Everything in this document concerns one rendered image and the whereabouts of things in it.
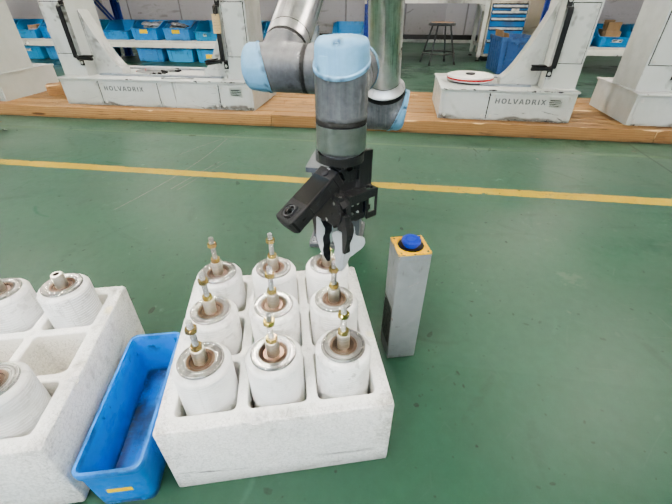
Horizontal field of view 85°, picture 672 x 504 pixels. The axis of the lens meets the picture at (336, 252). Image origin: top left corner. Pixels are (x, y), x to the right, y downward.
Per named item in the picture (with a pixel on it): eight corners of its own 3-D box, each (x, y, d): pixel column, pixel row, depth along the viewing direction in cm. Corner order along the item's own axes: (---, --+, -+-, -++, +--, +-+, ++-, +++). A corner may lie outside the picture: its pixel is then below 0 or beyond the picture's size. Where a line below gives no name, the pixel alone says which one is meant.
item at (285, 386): (294, 385, 78) (288, 324, 67) (315, 422, 71) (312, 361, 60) (250, 406, 74) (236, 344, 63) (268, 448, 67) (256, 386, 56)
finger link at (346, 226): (356, 254, 62) (352, 205, 58) (348, 257, 61) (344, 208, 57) (338, 245, 65) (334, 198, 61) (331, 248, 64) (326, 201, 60)
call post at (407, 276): (380, 337, 98) (389, 238, 80) (405, 334, 98) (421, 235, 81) (386, 358, 92) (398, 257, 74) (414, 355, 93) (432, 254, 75)
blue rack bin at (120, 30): (126, 36, 541) (121, 19, 529) (150, 36, 536) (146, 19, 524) (103, 39, 500) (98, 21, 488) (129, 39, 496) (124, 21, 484)
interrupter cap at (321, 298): (339, 319, 69) (339, 316, 68) (307, 303, 72) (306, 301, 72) (360, 296, 74) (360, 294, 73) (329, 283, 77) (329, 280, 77)
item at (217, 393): (247, 439, 68) (231, 378, 58) (193, 453, 66) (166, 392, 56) (244, 394, 76) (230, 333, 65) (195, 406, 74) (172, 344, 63)
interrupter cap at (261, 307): (245, 311, 70) (245, 308, 70) (270, 288, 76) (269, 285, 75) (277, 325, 67) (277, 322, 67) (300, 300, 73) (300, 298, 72)
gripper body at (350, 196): (377, 219, 64) (382, 150, 57) (338, 235, 59) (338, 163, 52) (348, 203, 69) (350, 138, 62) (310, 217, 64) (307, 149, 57)
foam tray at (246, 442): (209, 331, 99) (194, 279, 89) (352, 317, 104) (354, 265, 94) (179, 488, 68) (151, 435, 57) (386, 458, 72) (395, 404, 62)
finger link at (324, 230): (348, 252, 72) (353, 213, 66) (323, 263, 69) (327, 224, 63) (338, 243, 73) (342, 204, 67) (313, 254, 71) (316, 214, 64)
